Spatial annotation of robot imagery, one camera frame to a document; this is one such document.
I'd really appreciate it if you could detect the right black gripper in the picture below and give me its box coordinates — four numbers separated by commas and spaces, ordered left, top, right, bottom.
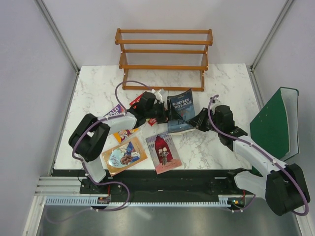
187, 107, 222, 133

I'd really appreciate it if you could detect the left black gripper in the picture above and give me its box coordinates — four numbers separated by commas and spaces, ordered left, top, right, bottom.
146, 99, 182, 124

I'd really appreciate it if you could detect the Nineteen Eighty-Four blue book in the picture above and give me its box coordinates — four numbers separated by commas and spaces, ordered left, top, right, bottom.
167, 88, 195, 135

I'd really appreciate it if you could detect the grey red curtain book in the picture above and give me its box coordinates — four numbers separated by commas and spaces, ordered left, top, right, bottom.
146, 132, 182, 175

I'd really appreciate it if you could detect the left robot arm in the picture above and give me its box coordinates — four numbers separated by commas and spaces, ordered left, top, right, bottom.
68, 91, 181, 193

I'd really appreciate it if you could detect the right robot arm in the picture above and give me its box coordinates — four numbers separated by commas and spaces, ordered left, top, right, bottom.
187, 105, 310, 216

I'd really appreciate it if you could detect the red Treehouse book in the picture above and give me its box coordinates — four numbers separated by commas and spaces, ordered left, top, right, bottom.
130, 93, 157, 126

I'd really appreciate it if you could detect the Roald Dahl yellow purple book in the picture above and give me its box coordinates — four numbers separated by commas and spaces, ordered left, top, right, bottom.
105, 104, 139, 143

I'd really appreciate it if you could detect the wooden book rack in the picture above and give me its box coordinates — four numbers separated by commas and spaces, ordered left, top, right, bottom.
114, 28, 214, 92

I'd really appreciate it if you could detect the orange Charlie book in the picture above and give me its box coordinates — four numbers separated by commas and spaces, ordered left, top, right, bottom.
102, 137, 148, 177

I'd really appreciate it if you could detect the green lever arch file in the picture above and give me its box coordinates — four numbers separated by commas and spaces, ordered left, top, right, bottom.
250, 87, 300, 161

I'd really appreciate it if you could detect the white slotted cable duct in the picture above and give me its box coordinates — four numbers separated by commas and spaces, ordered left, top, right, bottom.
45, 196, 244, 207

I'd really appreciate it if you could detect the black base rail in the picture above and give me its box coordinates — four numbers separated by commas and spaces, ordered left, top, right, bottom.
53, 168, 253, 203

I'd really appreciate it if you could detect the aluminium front rail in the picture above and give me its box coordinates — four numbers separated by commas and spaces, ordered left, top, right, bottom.
36, 171, 242, 201

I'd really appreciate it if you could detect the right aluminium frame post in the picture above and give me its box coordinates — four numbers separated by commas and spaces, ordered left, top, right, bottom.
248, 0, 295, 73

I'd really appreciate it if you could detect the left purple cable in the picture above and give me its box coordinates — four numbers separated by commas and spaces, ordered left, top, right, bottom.
45, 80, 163, 224

